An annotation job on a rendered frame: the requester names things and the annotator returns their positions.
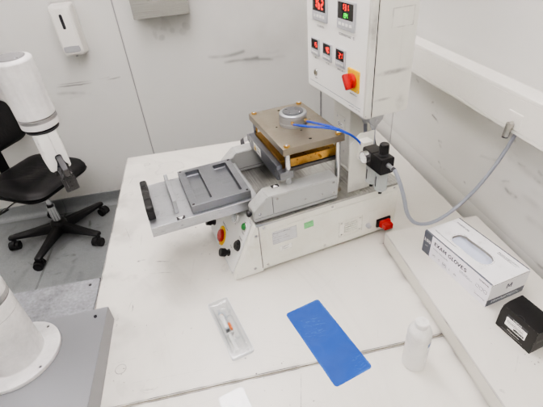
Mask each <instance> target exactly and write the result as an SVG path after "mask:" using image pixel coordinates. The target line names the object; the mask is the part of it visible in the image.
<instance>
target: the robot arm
mask: <svg viewBox="0 0 543 407"><path fill-rule="evenodd" d="M0 101H3V102H5V103H6V104H7V105H8V106H9V107H10V109H11V111H12V113H13V114H14V116H15V118H16V120H17V122H18V124H19V126H20V128H21V130H22V131H24V132H25V133H26V134H28V135H29V136H32V138H33V140H34V141H35V143H36V146H37V148H38V150H39V151H40V154H41V157H42V158H43V160H44V162H45V164H46V165H47V167H48V168H49V169H50V171H51V172H53V173H54V172H55V174H56V176H61V178H62V180H61V181H62V183H63V185H64V187H65V189H66V191H67V192H71V191H74V190H76V189H78V188H79V187H80V186H79V184H78V181H77V179H76V177H75V175H74V174H73V172H72V170H71V169H70V165H71V162H70V160H69V157H68V154H67V152H66V150H65V147H64V145H63V143H62V141H61V138H60V136H59V134H58V132H57V128H58V126H59V120H60V118H59V116H58V114H57V111H56V109H55V107H54V105H53V102H52V100H51V98H50V96H49V93H48V91H47V88H46V86H45V84H44V81H43V79H42V77H41V75H40V72H39V70H38V68H37V66H36V63H35V61H34V59H33V56H32V54H30V53H29V52H7V53H3V54H1V55H0ZM60 348H61V333H60V332H59V330H58V328H57V327H56V326H55V325H53V324H51V323H49V322H45V321H36V322H32V320H31V319H30V317H29V316H28V315H27V313H26V312H25V310H24V309H23V307H22V306H21V304H20V303H19V302H18V300H17V299H16V297H15V295H14V294H13V293H12V291H11V290H10V289H9V287H8V286H7V284H6V282H5V281H4V279H3V278H2V276H1V275H0V395H2V394H6V393H9V392H13V391H14V390H17V389H19V388H22V387H23V386H25V385H27V384H29V383H30V382H32V381H33V380H34V379H35V378H37V377H38V376H39V375H41V374H42V373H43V372H44V371H45V370H46V369H47V368H48V367H49V365H50V364H51V363H52V362H53V360H54V359H55V358H56V356H57V354H58V352H59V350H60Z"/></svg>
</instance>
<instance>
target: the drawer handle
mask: <svg viewBox="0 0 543 407"><path fill-rule="evenodd" d="M139 184H140V188H141V194H142V198H143V201H144V205H145V210H146V214H147V216H148V219H149V220H154V219H156V215H155V212H154V207H153V204H152V200H151V198H150V194H149V188H148V186H147V182H146V181H141V182H139Z"/></svg>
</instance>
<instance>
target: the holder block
mask: <svg viewBox="0 0 543 407"><path fill-rule="evenodd" d="M177 173H178V176H179V181H180V183H181V185H182V188H183V191H184V193H185V195H186V197H187V201H188V203H189V205H190V208H191V210H192V213H193V214H195V213H198V212H203V211H206V210H209V209H212V208H217V207H220V206H223V205H226V204H231V203H234V202H238V201H240V200H244V199H249V198H251V192H250V188H249V187H248V186H247V185H246V183H245V181H244V180H243V178H242V176H241V175H240V174H239V173H238V171H237V169H236V168H235V166H234V164H233V163H232V162H231V160H230V159H226V160H223V161H219V162H214V163H210V164H207V165H203V166H197V167H194V168H191V169H187V170H182V171H179V172H177Z"/></svg>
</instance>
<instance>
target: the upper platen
mask: <svg viewBox="0 0 543 407"><path fill-rule="evenodd" d="M255 135H256V136H257V137H258V138H259V139H260V141H261V142H262V143H263V144H264V145H265V146H266V148H267V149H268V150H269V151H270V152H271V154H272V155H273V156H274V157H275V158H276V159H277V160H278V162H279V163H280V164H281V165H282V169H284V168H285V165H284V157H283V156H282V155H281V154H280V152H279V151H278V150H277V149H276V148H275V147H274V146H273V145H272V143H271V142H270V141H269V140H268V139H267V138H266V137H265V136H264V135H263V134H262V133H261V132H256V133H255ZM334 159H335V145H334V144H331V145H325V146H322V147H319V148H316V149H310V150H306V151H304V152H300V153H295V154H291V155H290V160H291V168H292V169H293V170H299V169H303V168H306V167H309V166H314V165H317V164H321V163H323V162H329V161H332V160H334Z"/></svg>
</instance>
